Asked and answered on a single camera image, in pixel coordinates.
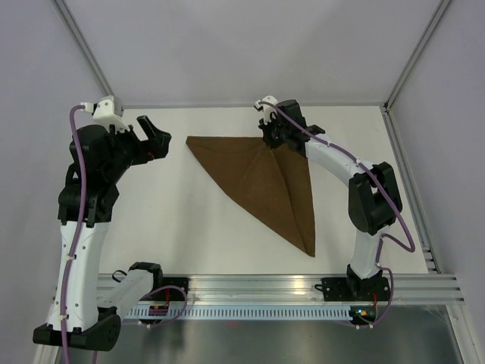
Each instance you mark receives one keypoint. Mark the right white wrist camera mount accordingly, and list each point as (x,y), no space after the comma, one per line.
(266,107)

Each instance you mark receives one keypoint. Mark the aluminium mounting rail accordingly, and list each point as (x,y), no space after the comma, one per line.
(409,289)

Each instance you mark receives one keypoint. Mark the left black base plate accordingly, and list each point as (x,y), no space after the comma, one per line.
(171,289)

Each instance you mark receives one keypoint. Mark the left aluminium frame post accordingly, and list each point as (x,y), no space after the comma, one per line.
(73,28)

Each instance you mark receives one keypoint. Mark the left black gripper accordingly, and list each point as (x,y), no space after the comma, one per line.
(155,147)

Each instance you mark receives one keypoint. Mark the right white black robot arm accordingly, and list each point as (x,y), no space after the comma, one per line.
(373,195)

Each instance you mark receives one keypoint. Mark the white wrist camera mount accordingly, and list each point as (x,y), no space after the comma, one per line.
(266,107)
(108,112)

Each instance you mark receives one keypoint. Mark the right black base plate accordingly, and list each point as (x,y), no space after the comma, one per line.
(345,289)

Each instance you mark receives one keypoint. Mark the right aluminium frame post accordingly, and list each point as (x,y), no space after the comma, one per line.
(418,51)

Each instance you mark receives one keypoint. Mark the white slotted cable duct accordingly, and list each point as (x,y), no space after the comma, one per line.
(235,312)

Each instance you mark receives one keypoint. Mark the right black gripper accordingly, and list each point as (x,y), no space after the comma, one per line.
(267,137)

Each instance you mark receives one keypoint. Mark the brown cloth napkin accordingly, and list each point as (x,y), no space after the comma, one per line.
(273,185)

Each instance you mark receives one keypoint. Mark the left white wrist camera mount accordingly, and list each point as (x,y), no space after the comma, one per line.
(108,112)

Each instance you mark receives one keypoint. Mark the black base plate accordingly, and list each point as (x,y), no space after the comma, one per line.
(345,289)
(171,289)

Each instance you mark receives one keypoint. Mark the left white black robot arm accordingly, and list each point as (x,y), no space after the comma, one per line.
(79,319)

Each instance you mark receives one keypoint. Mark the aluminium frame post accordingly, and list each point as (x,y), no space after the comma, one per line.
(73,28)
(418,51)

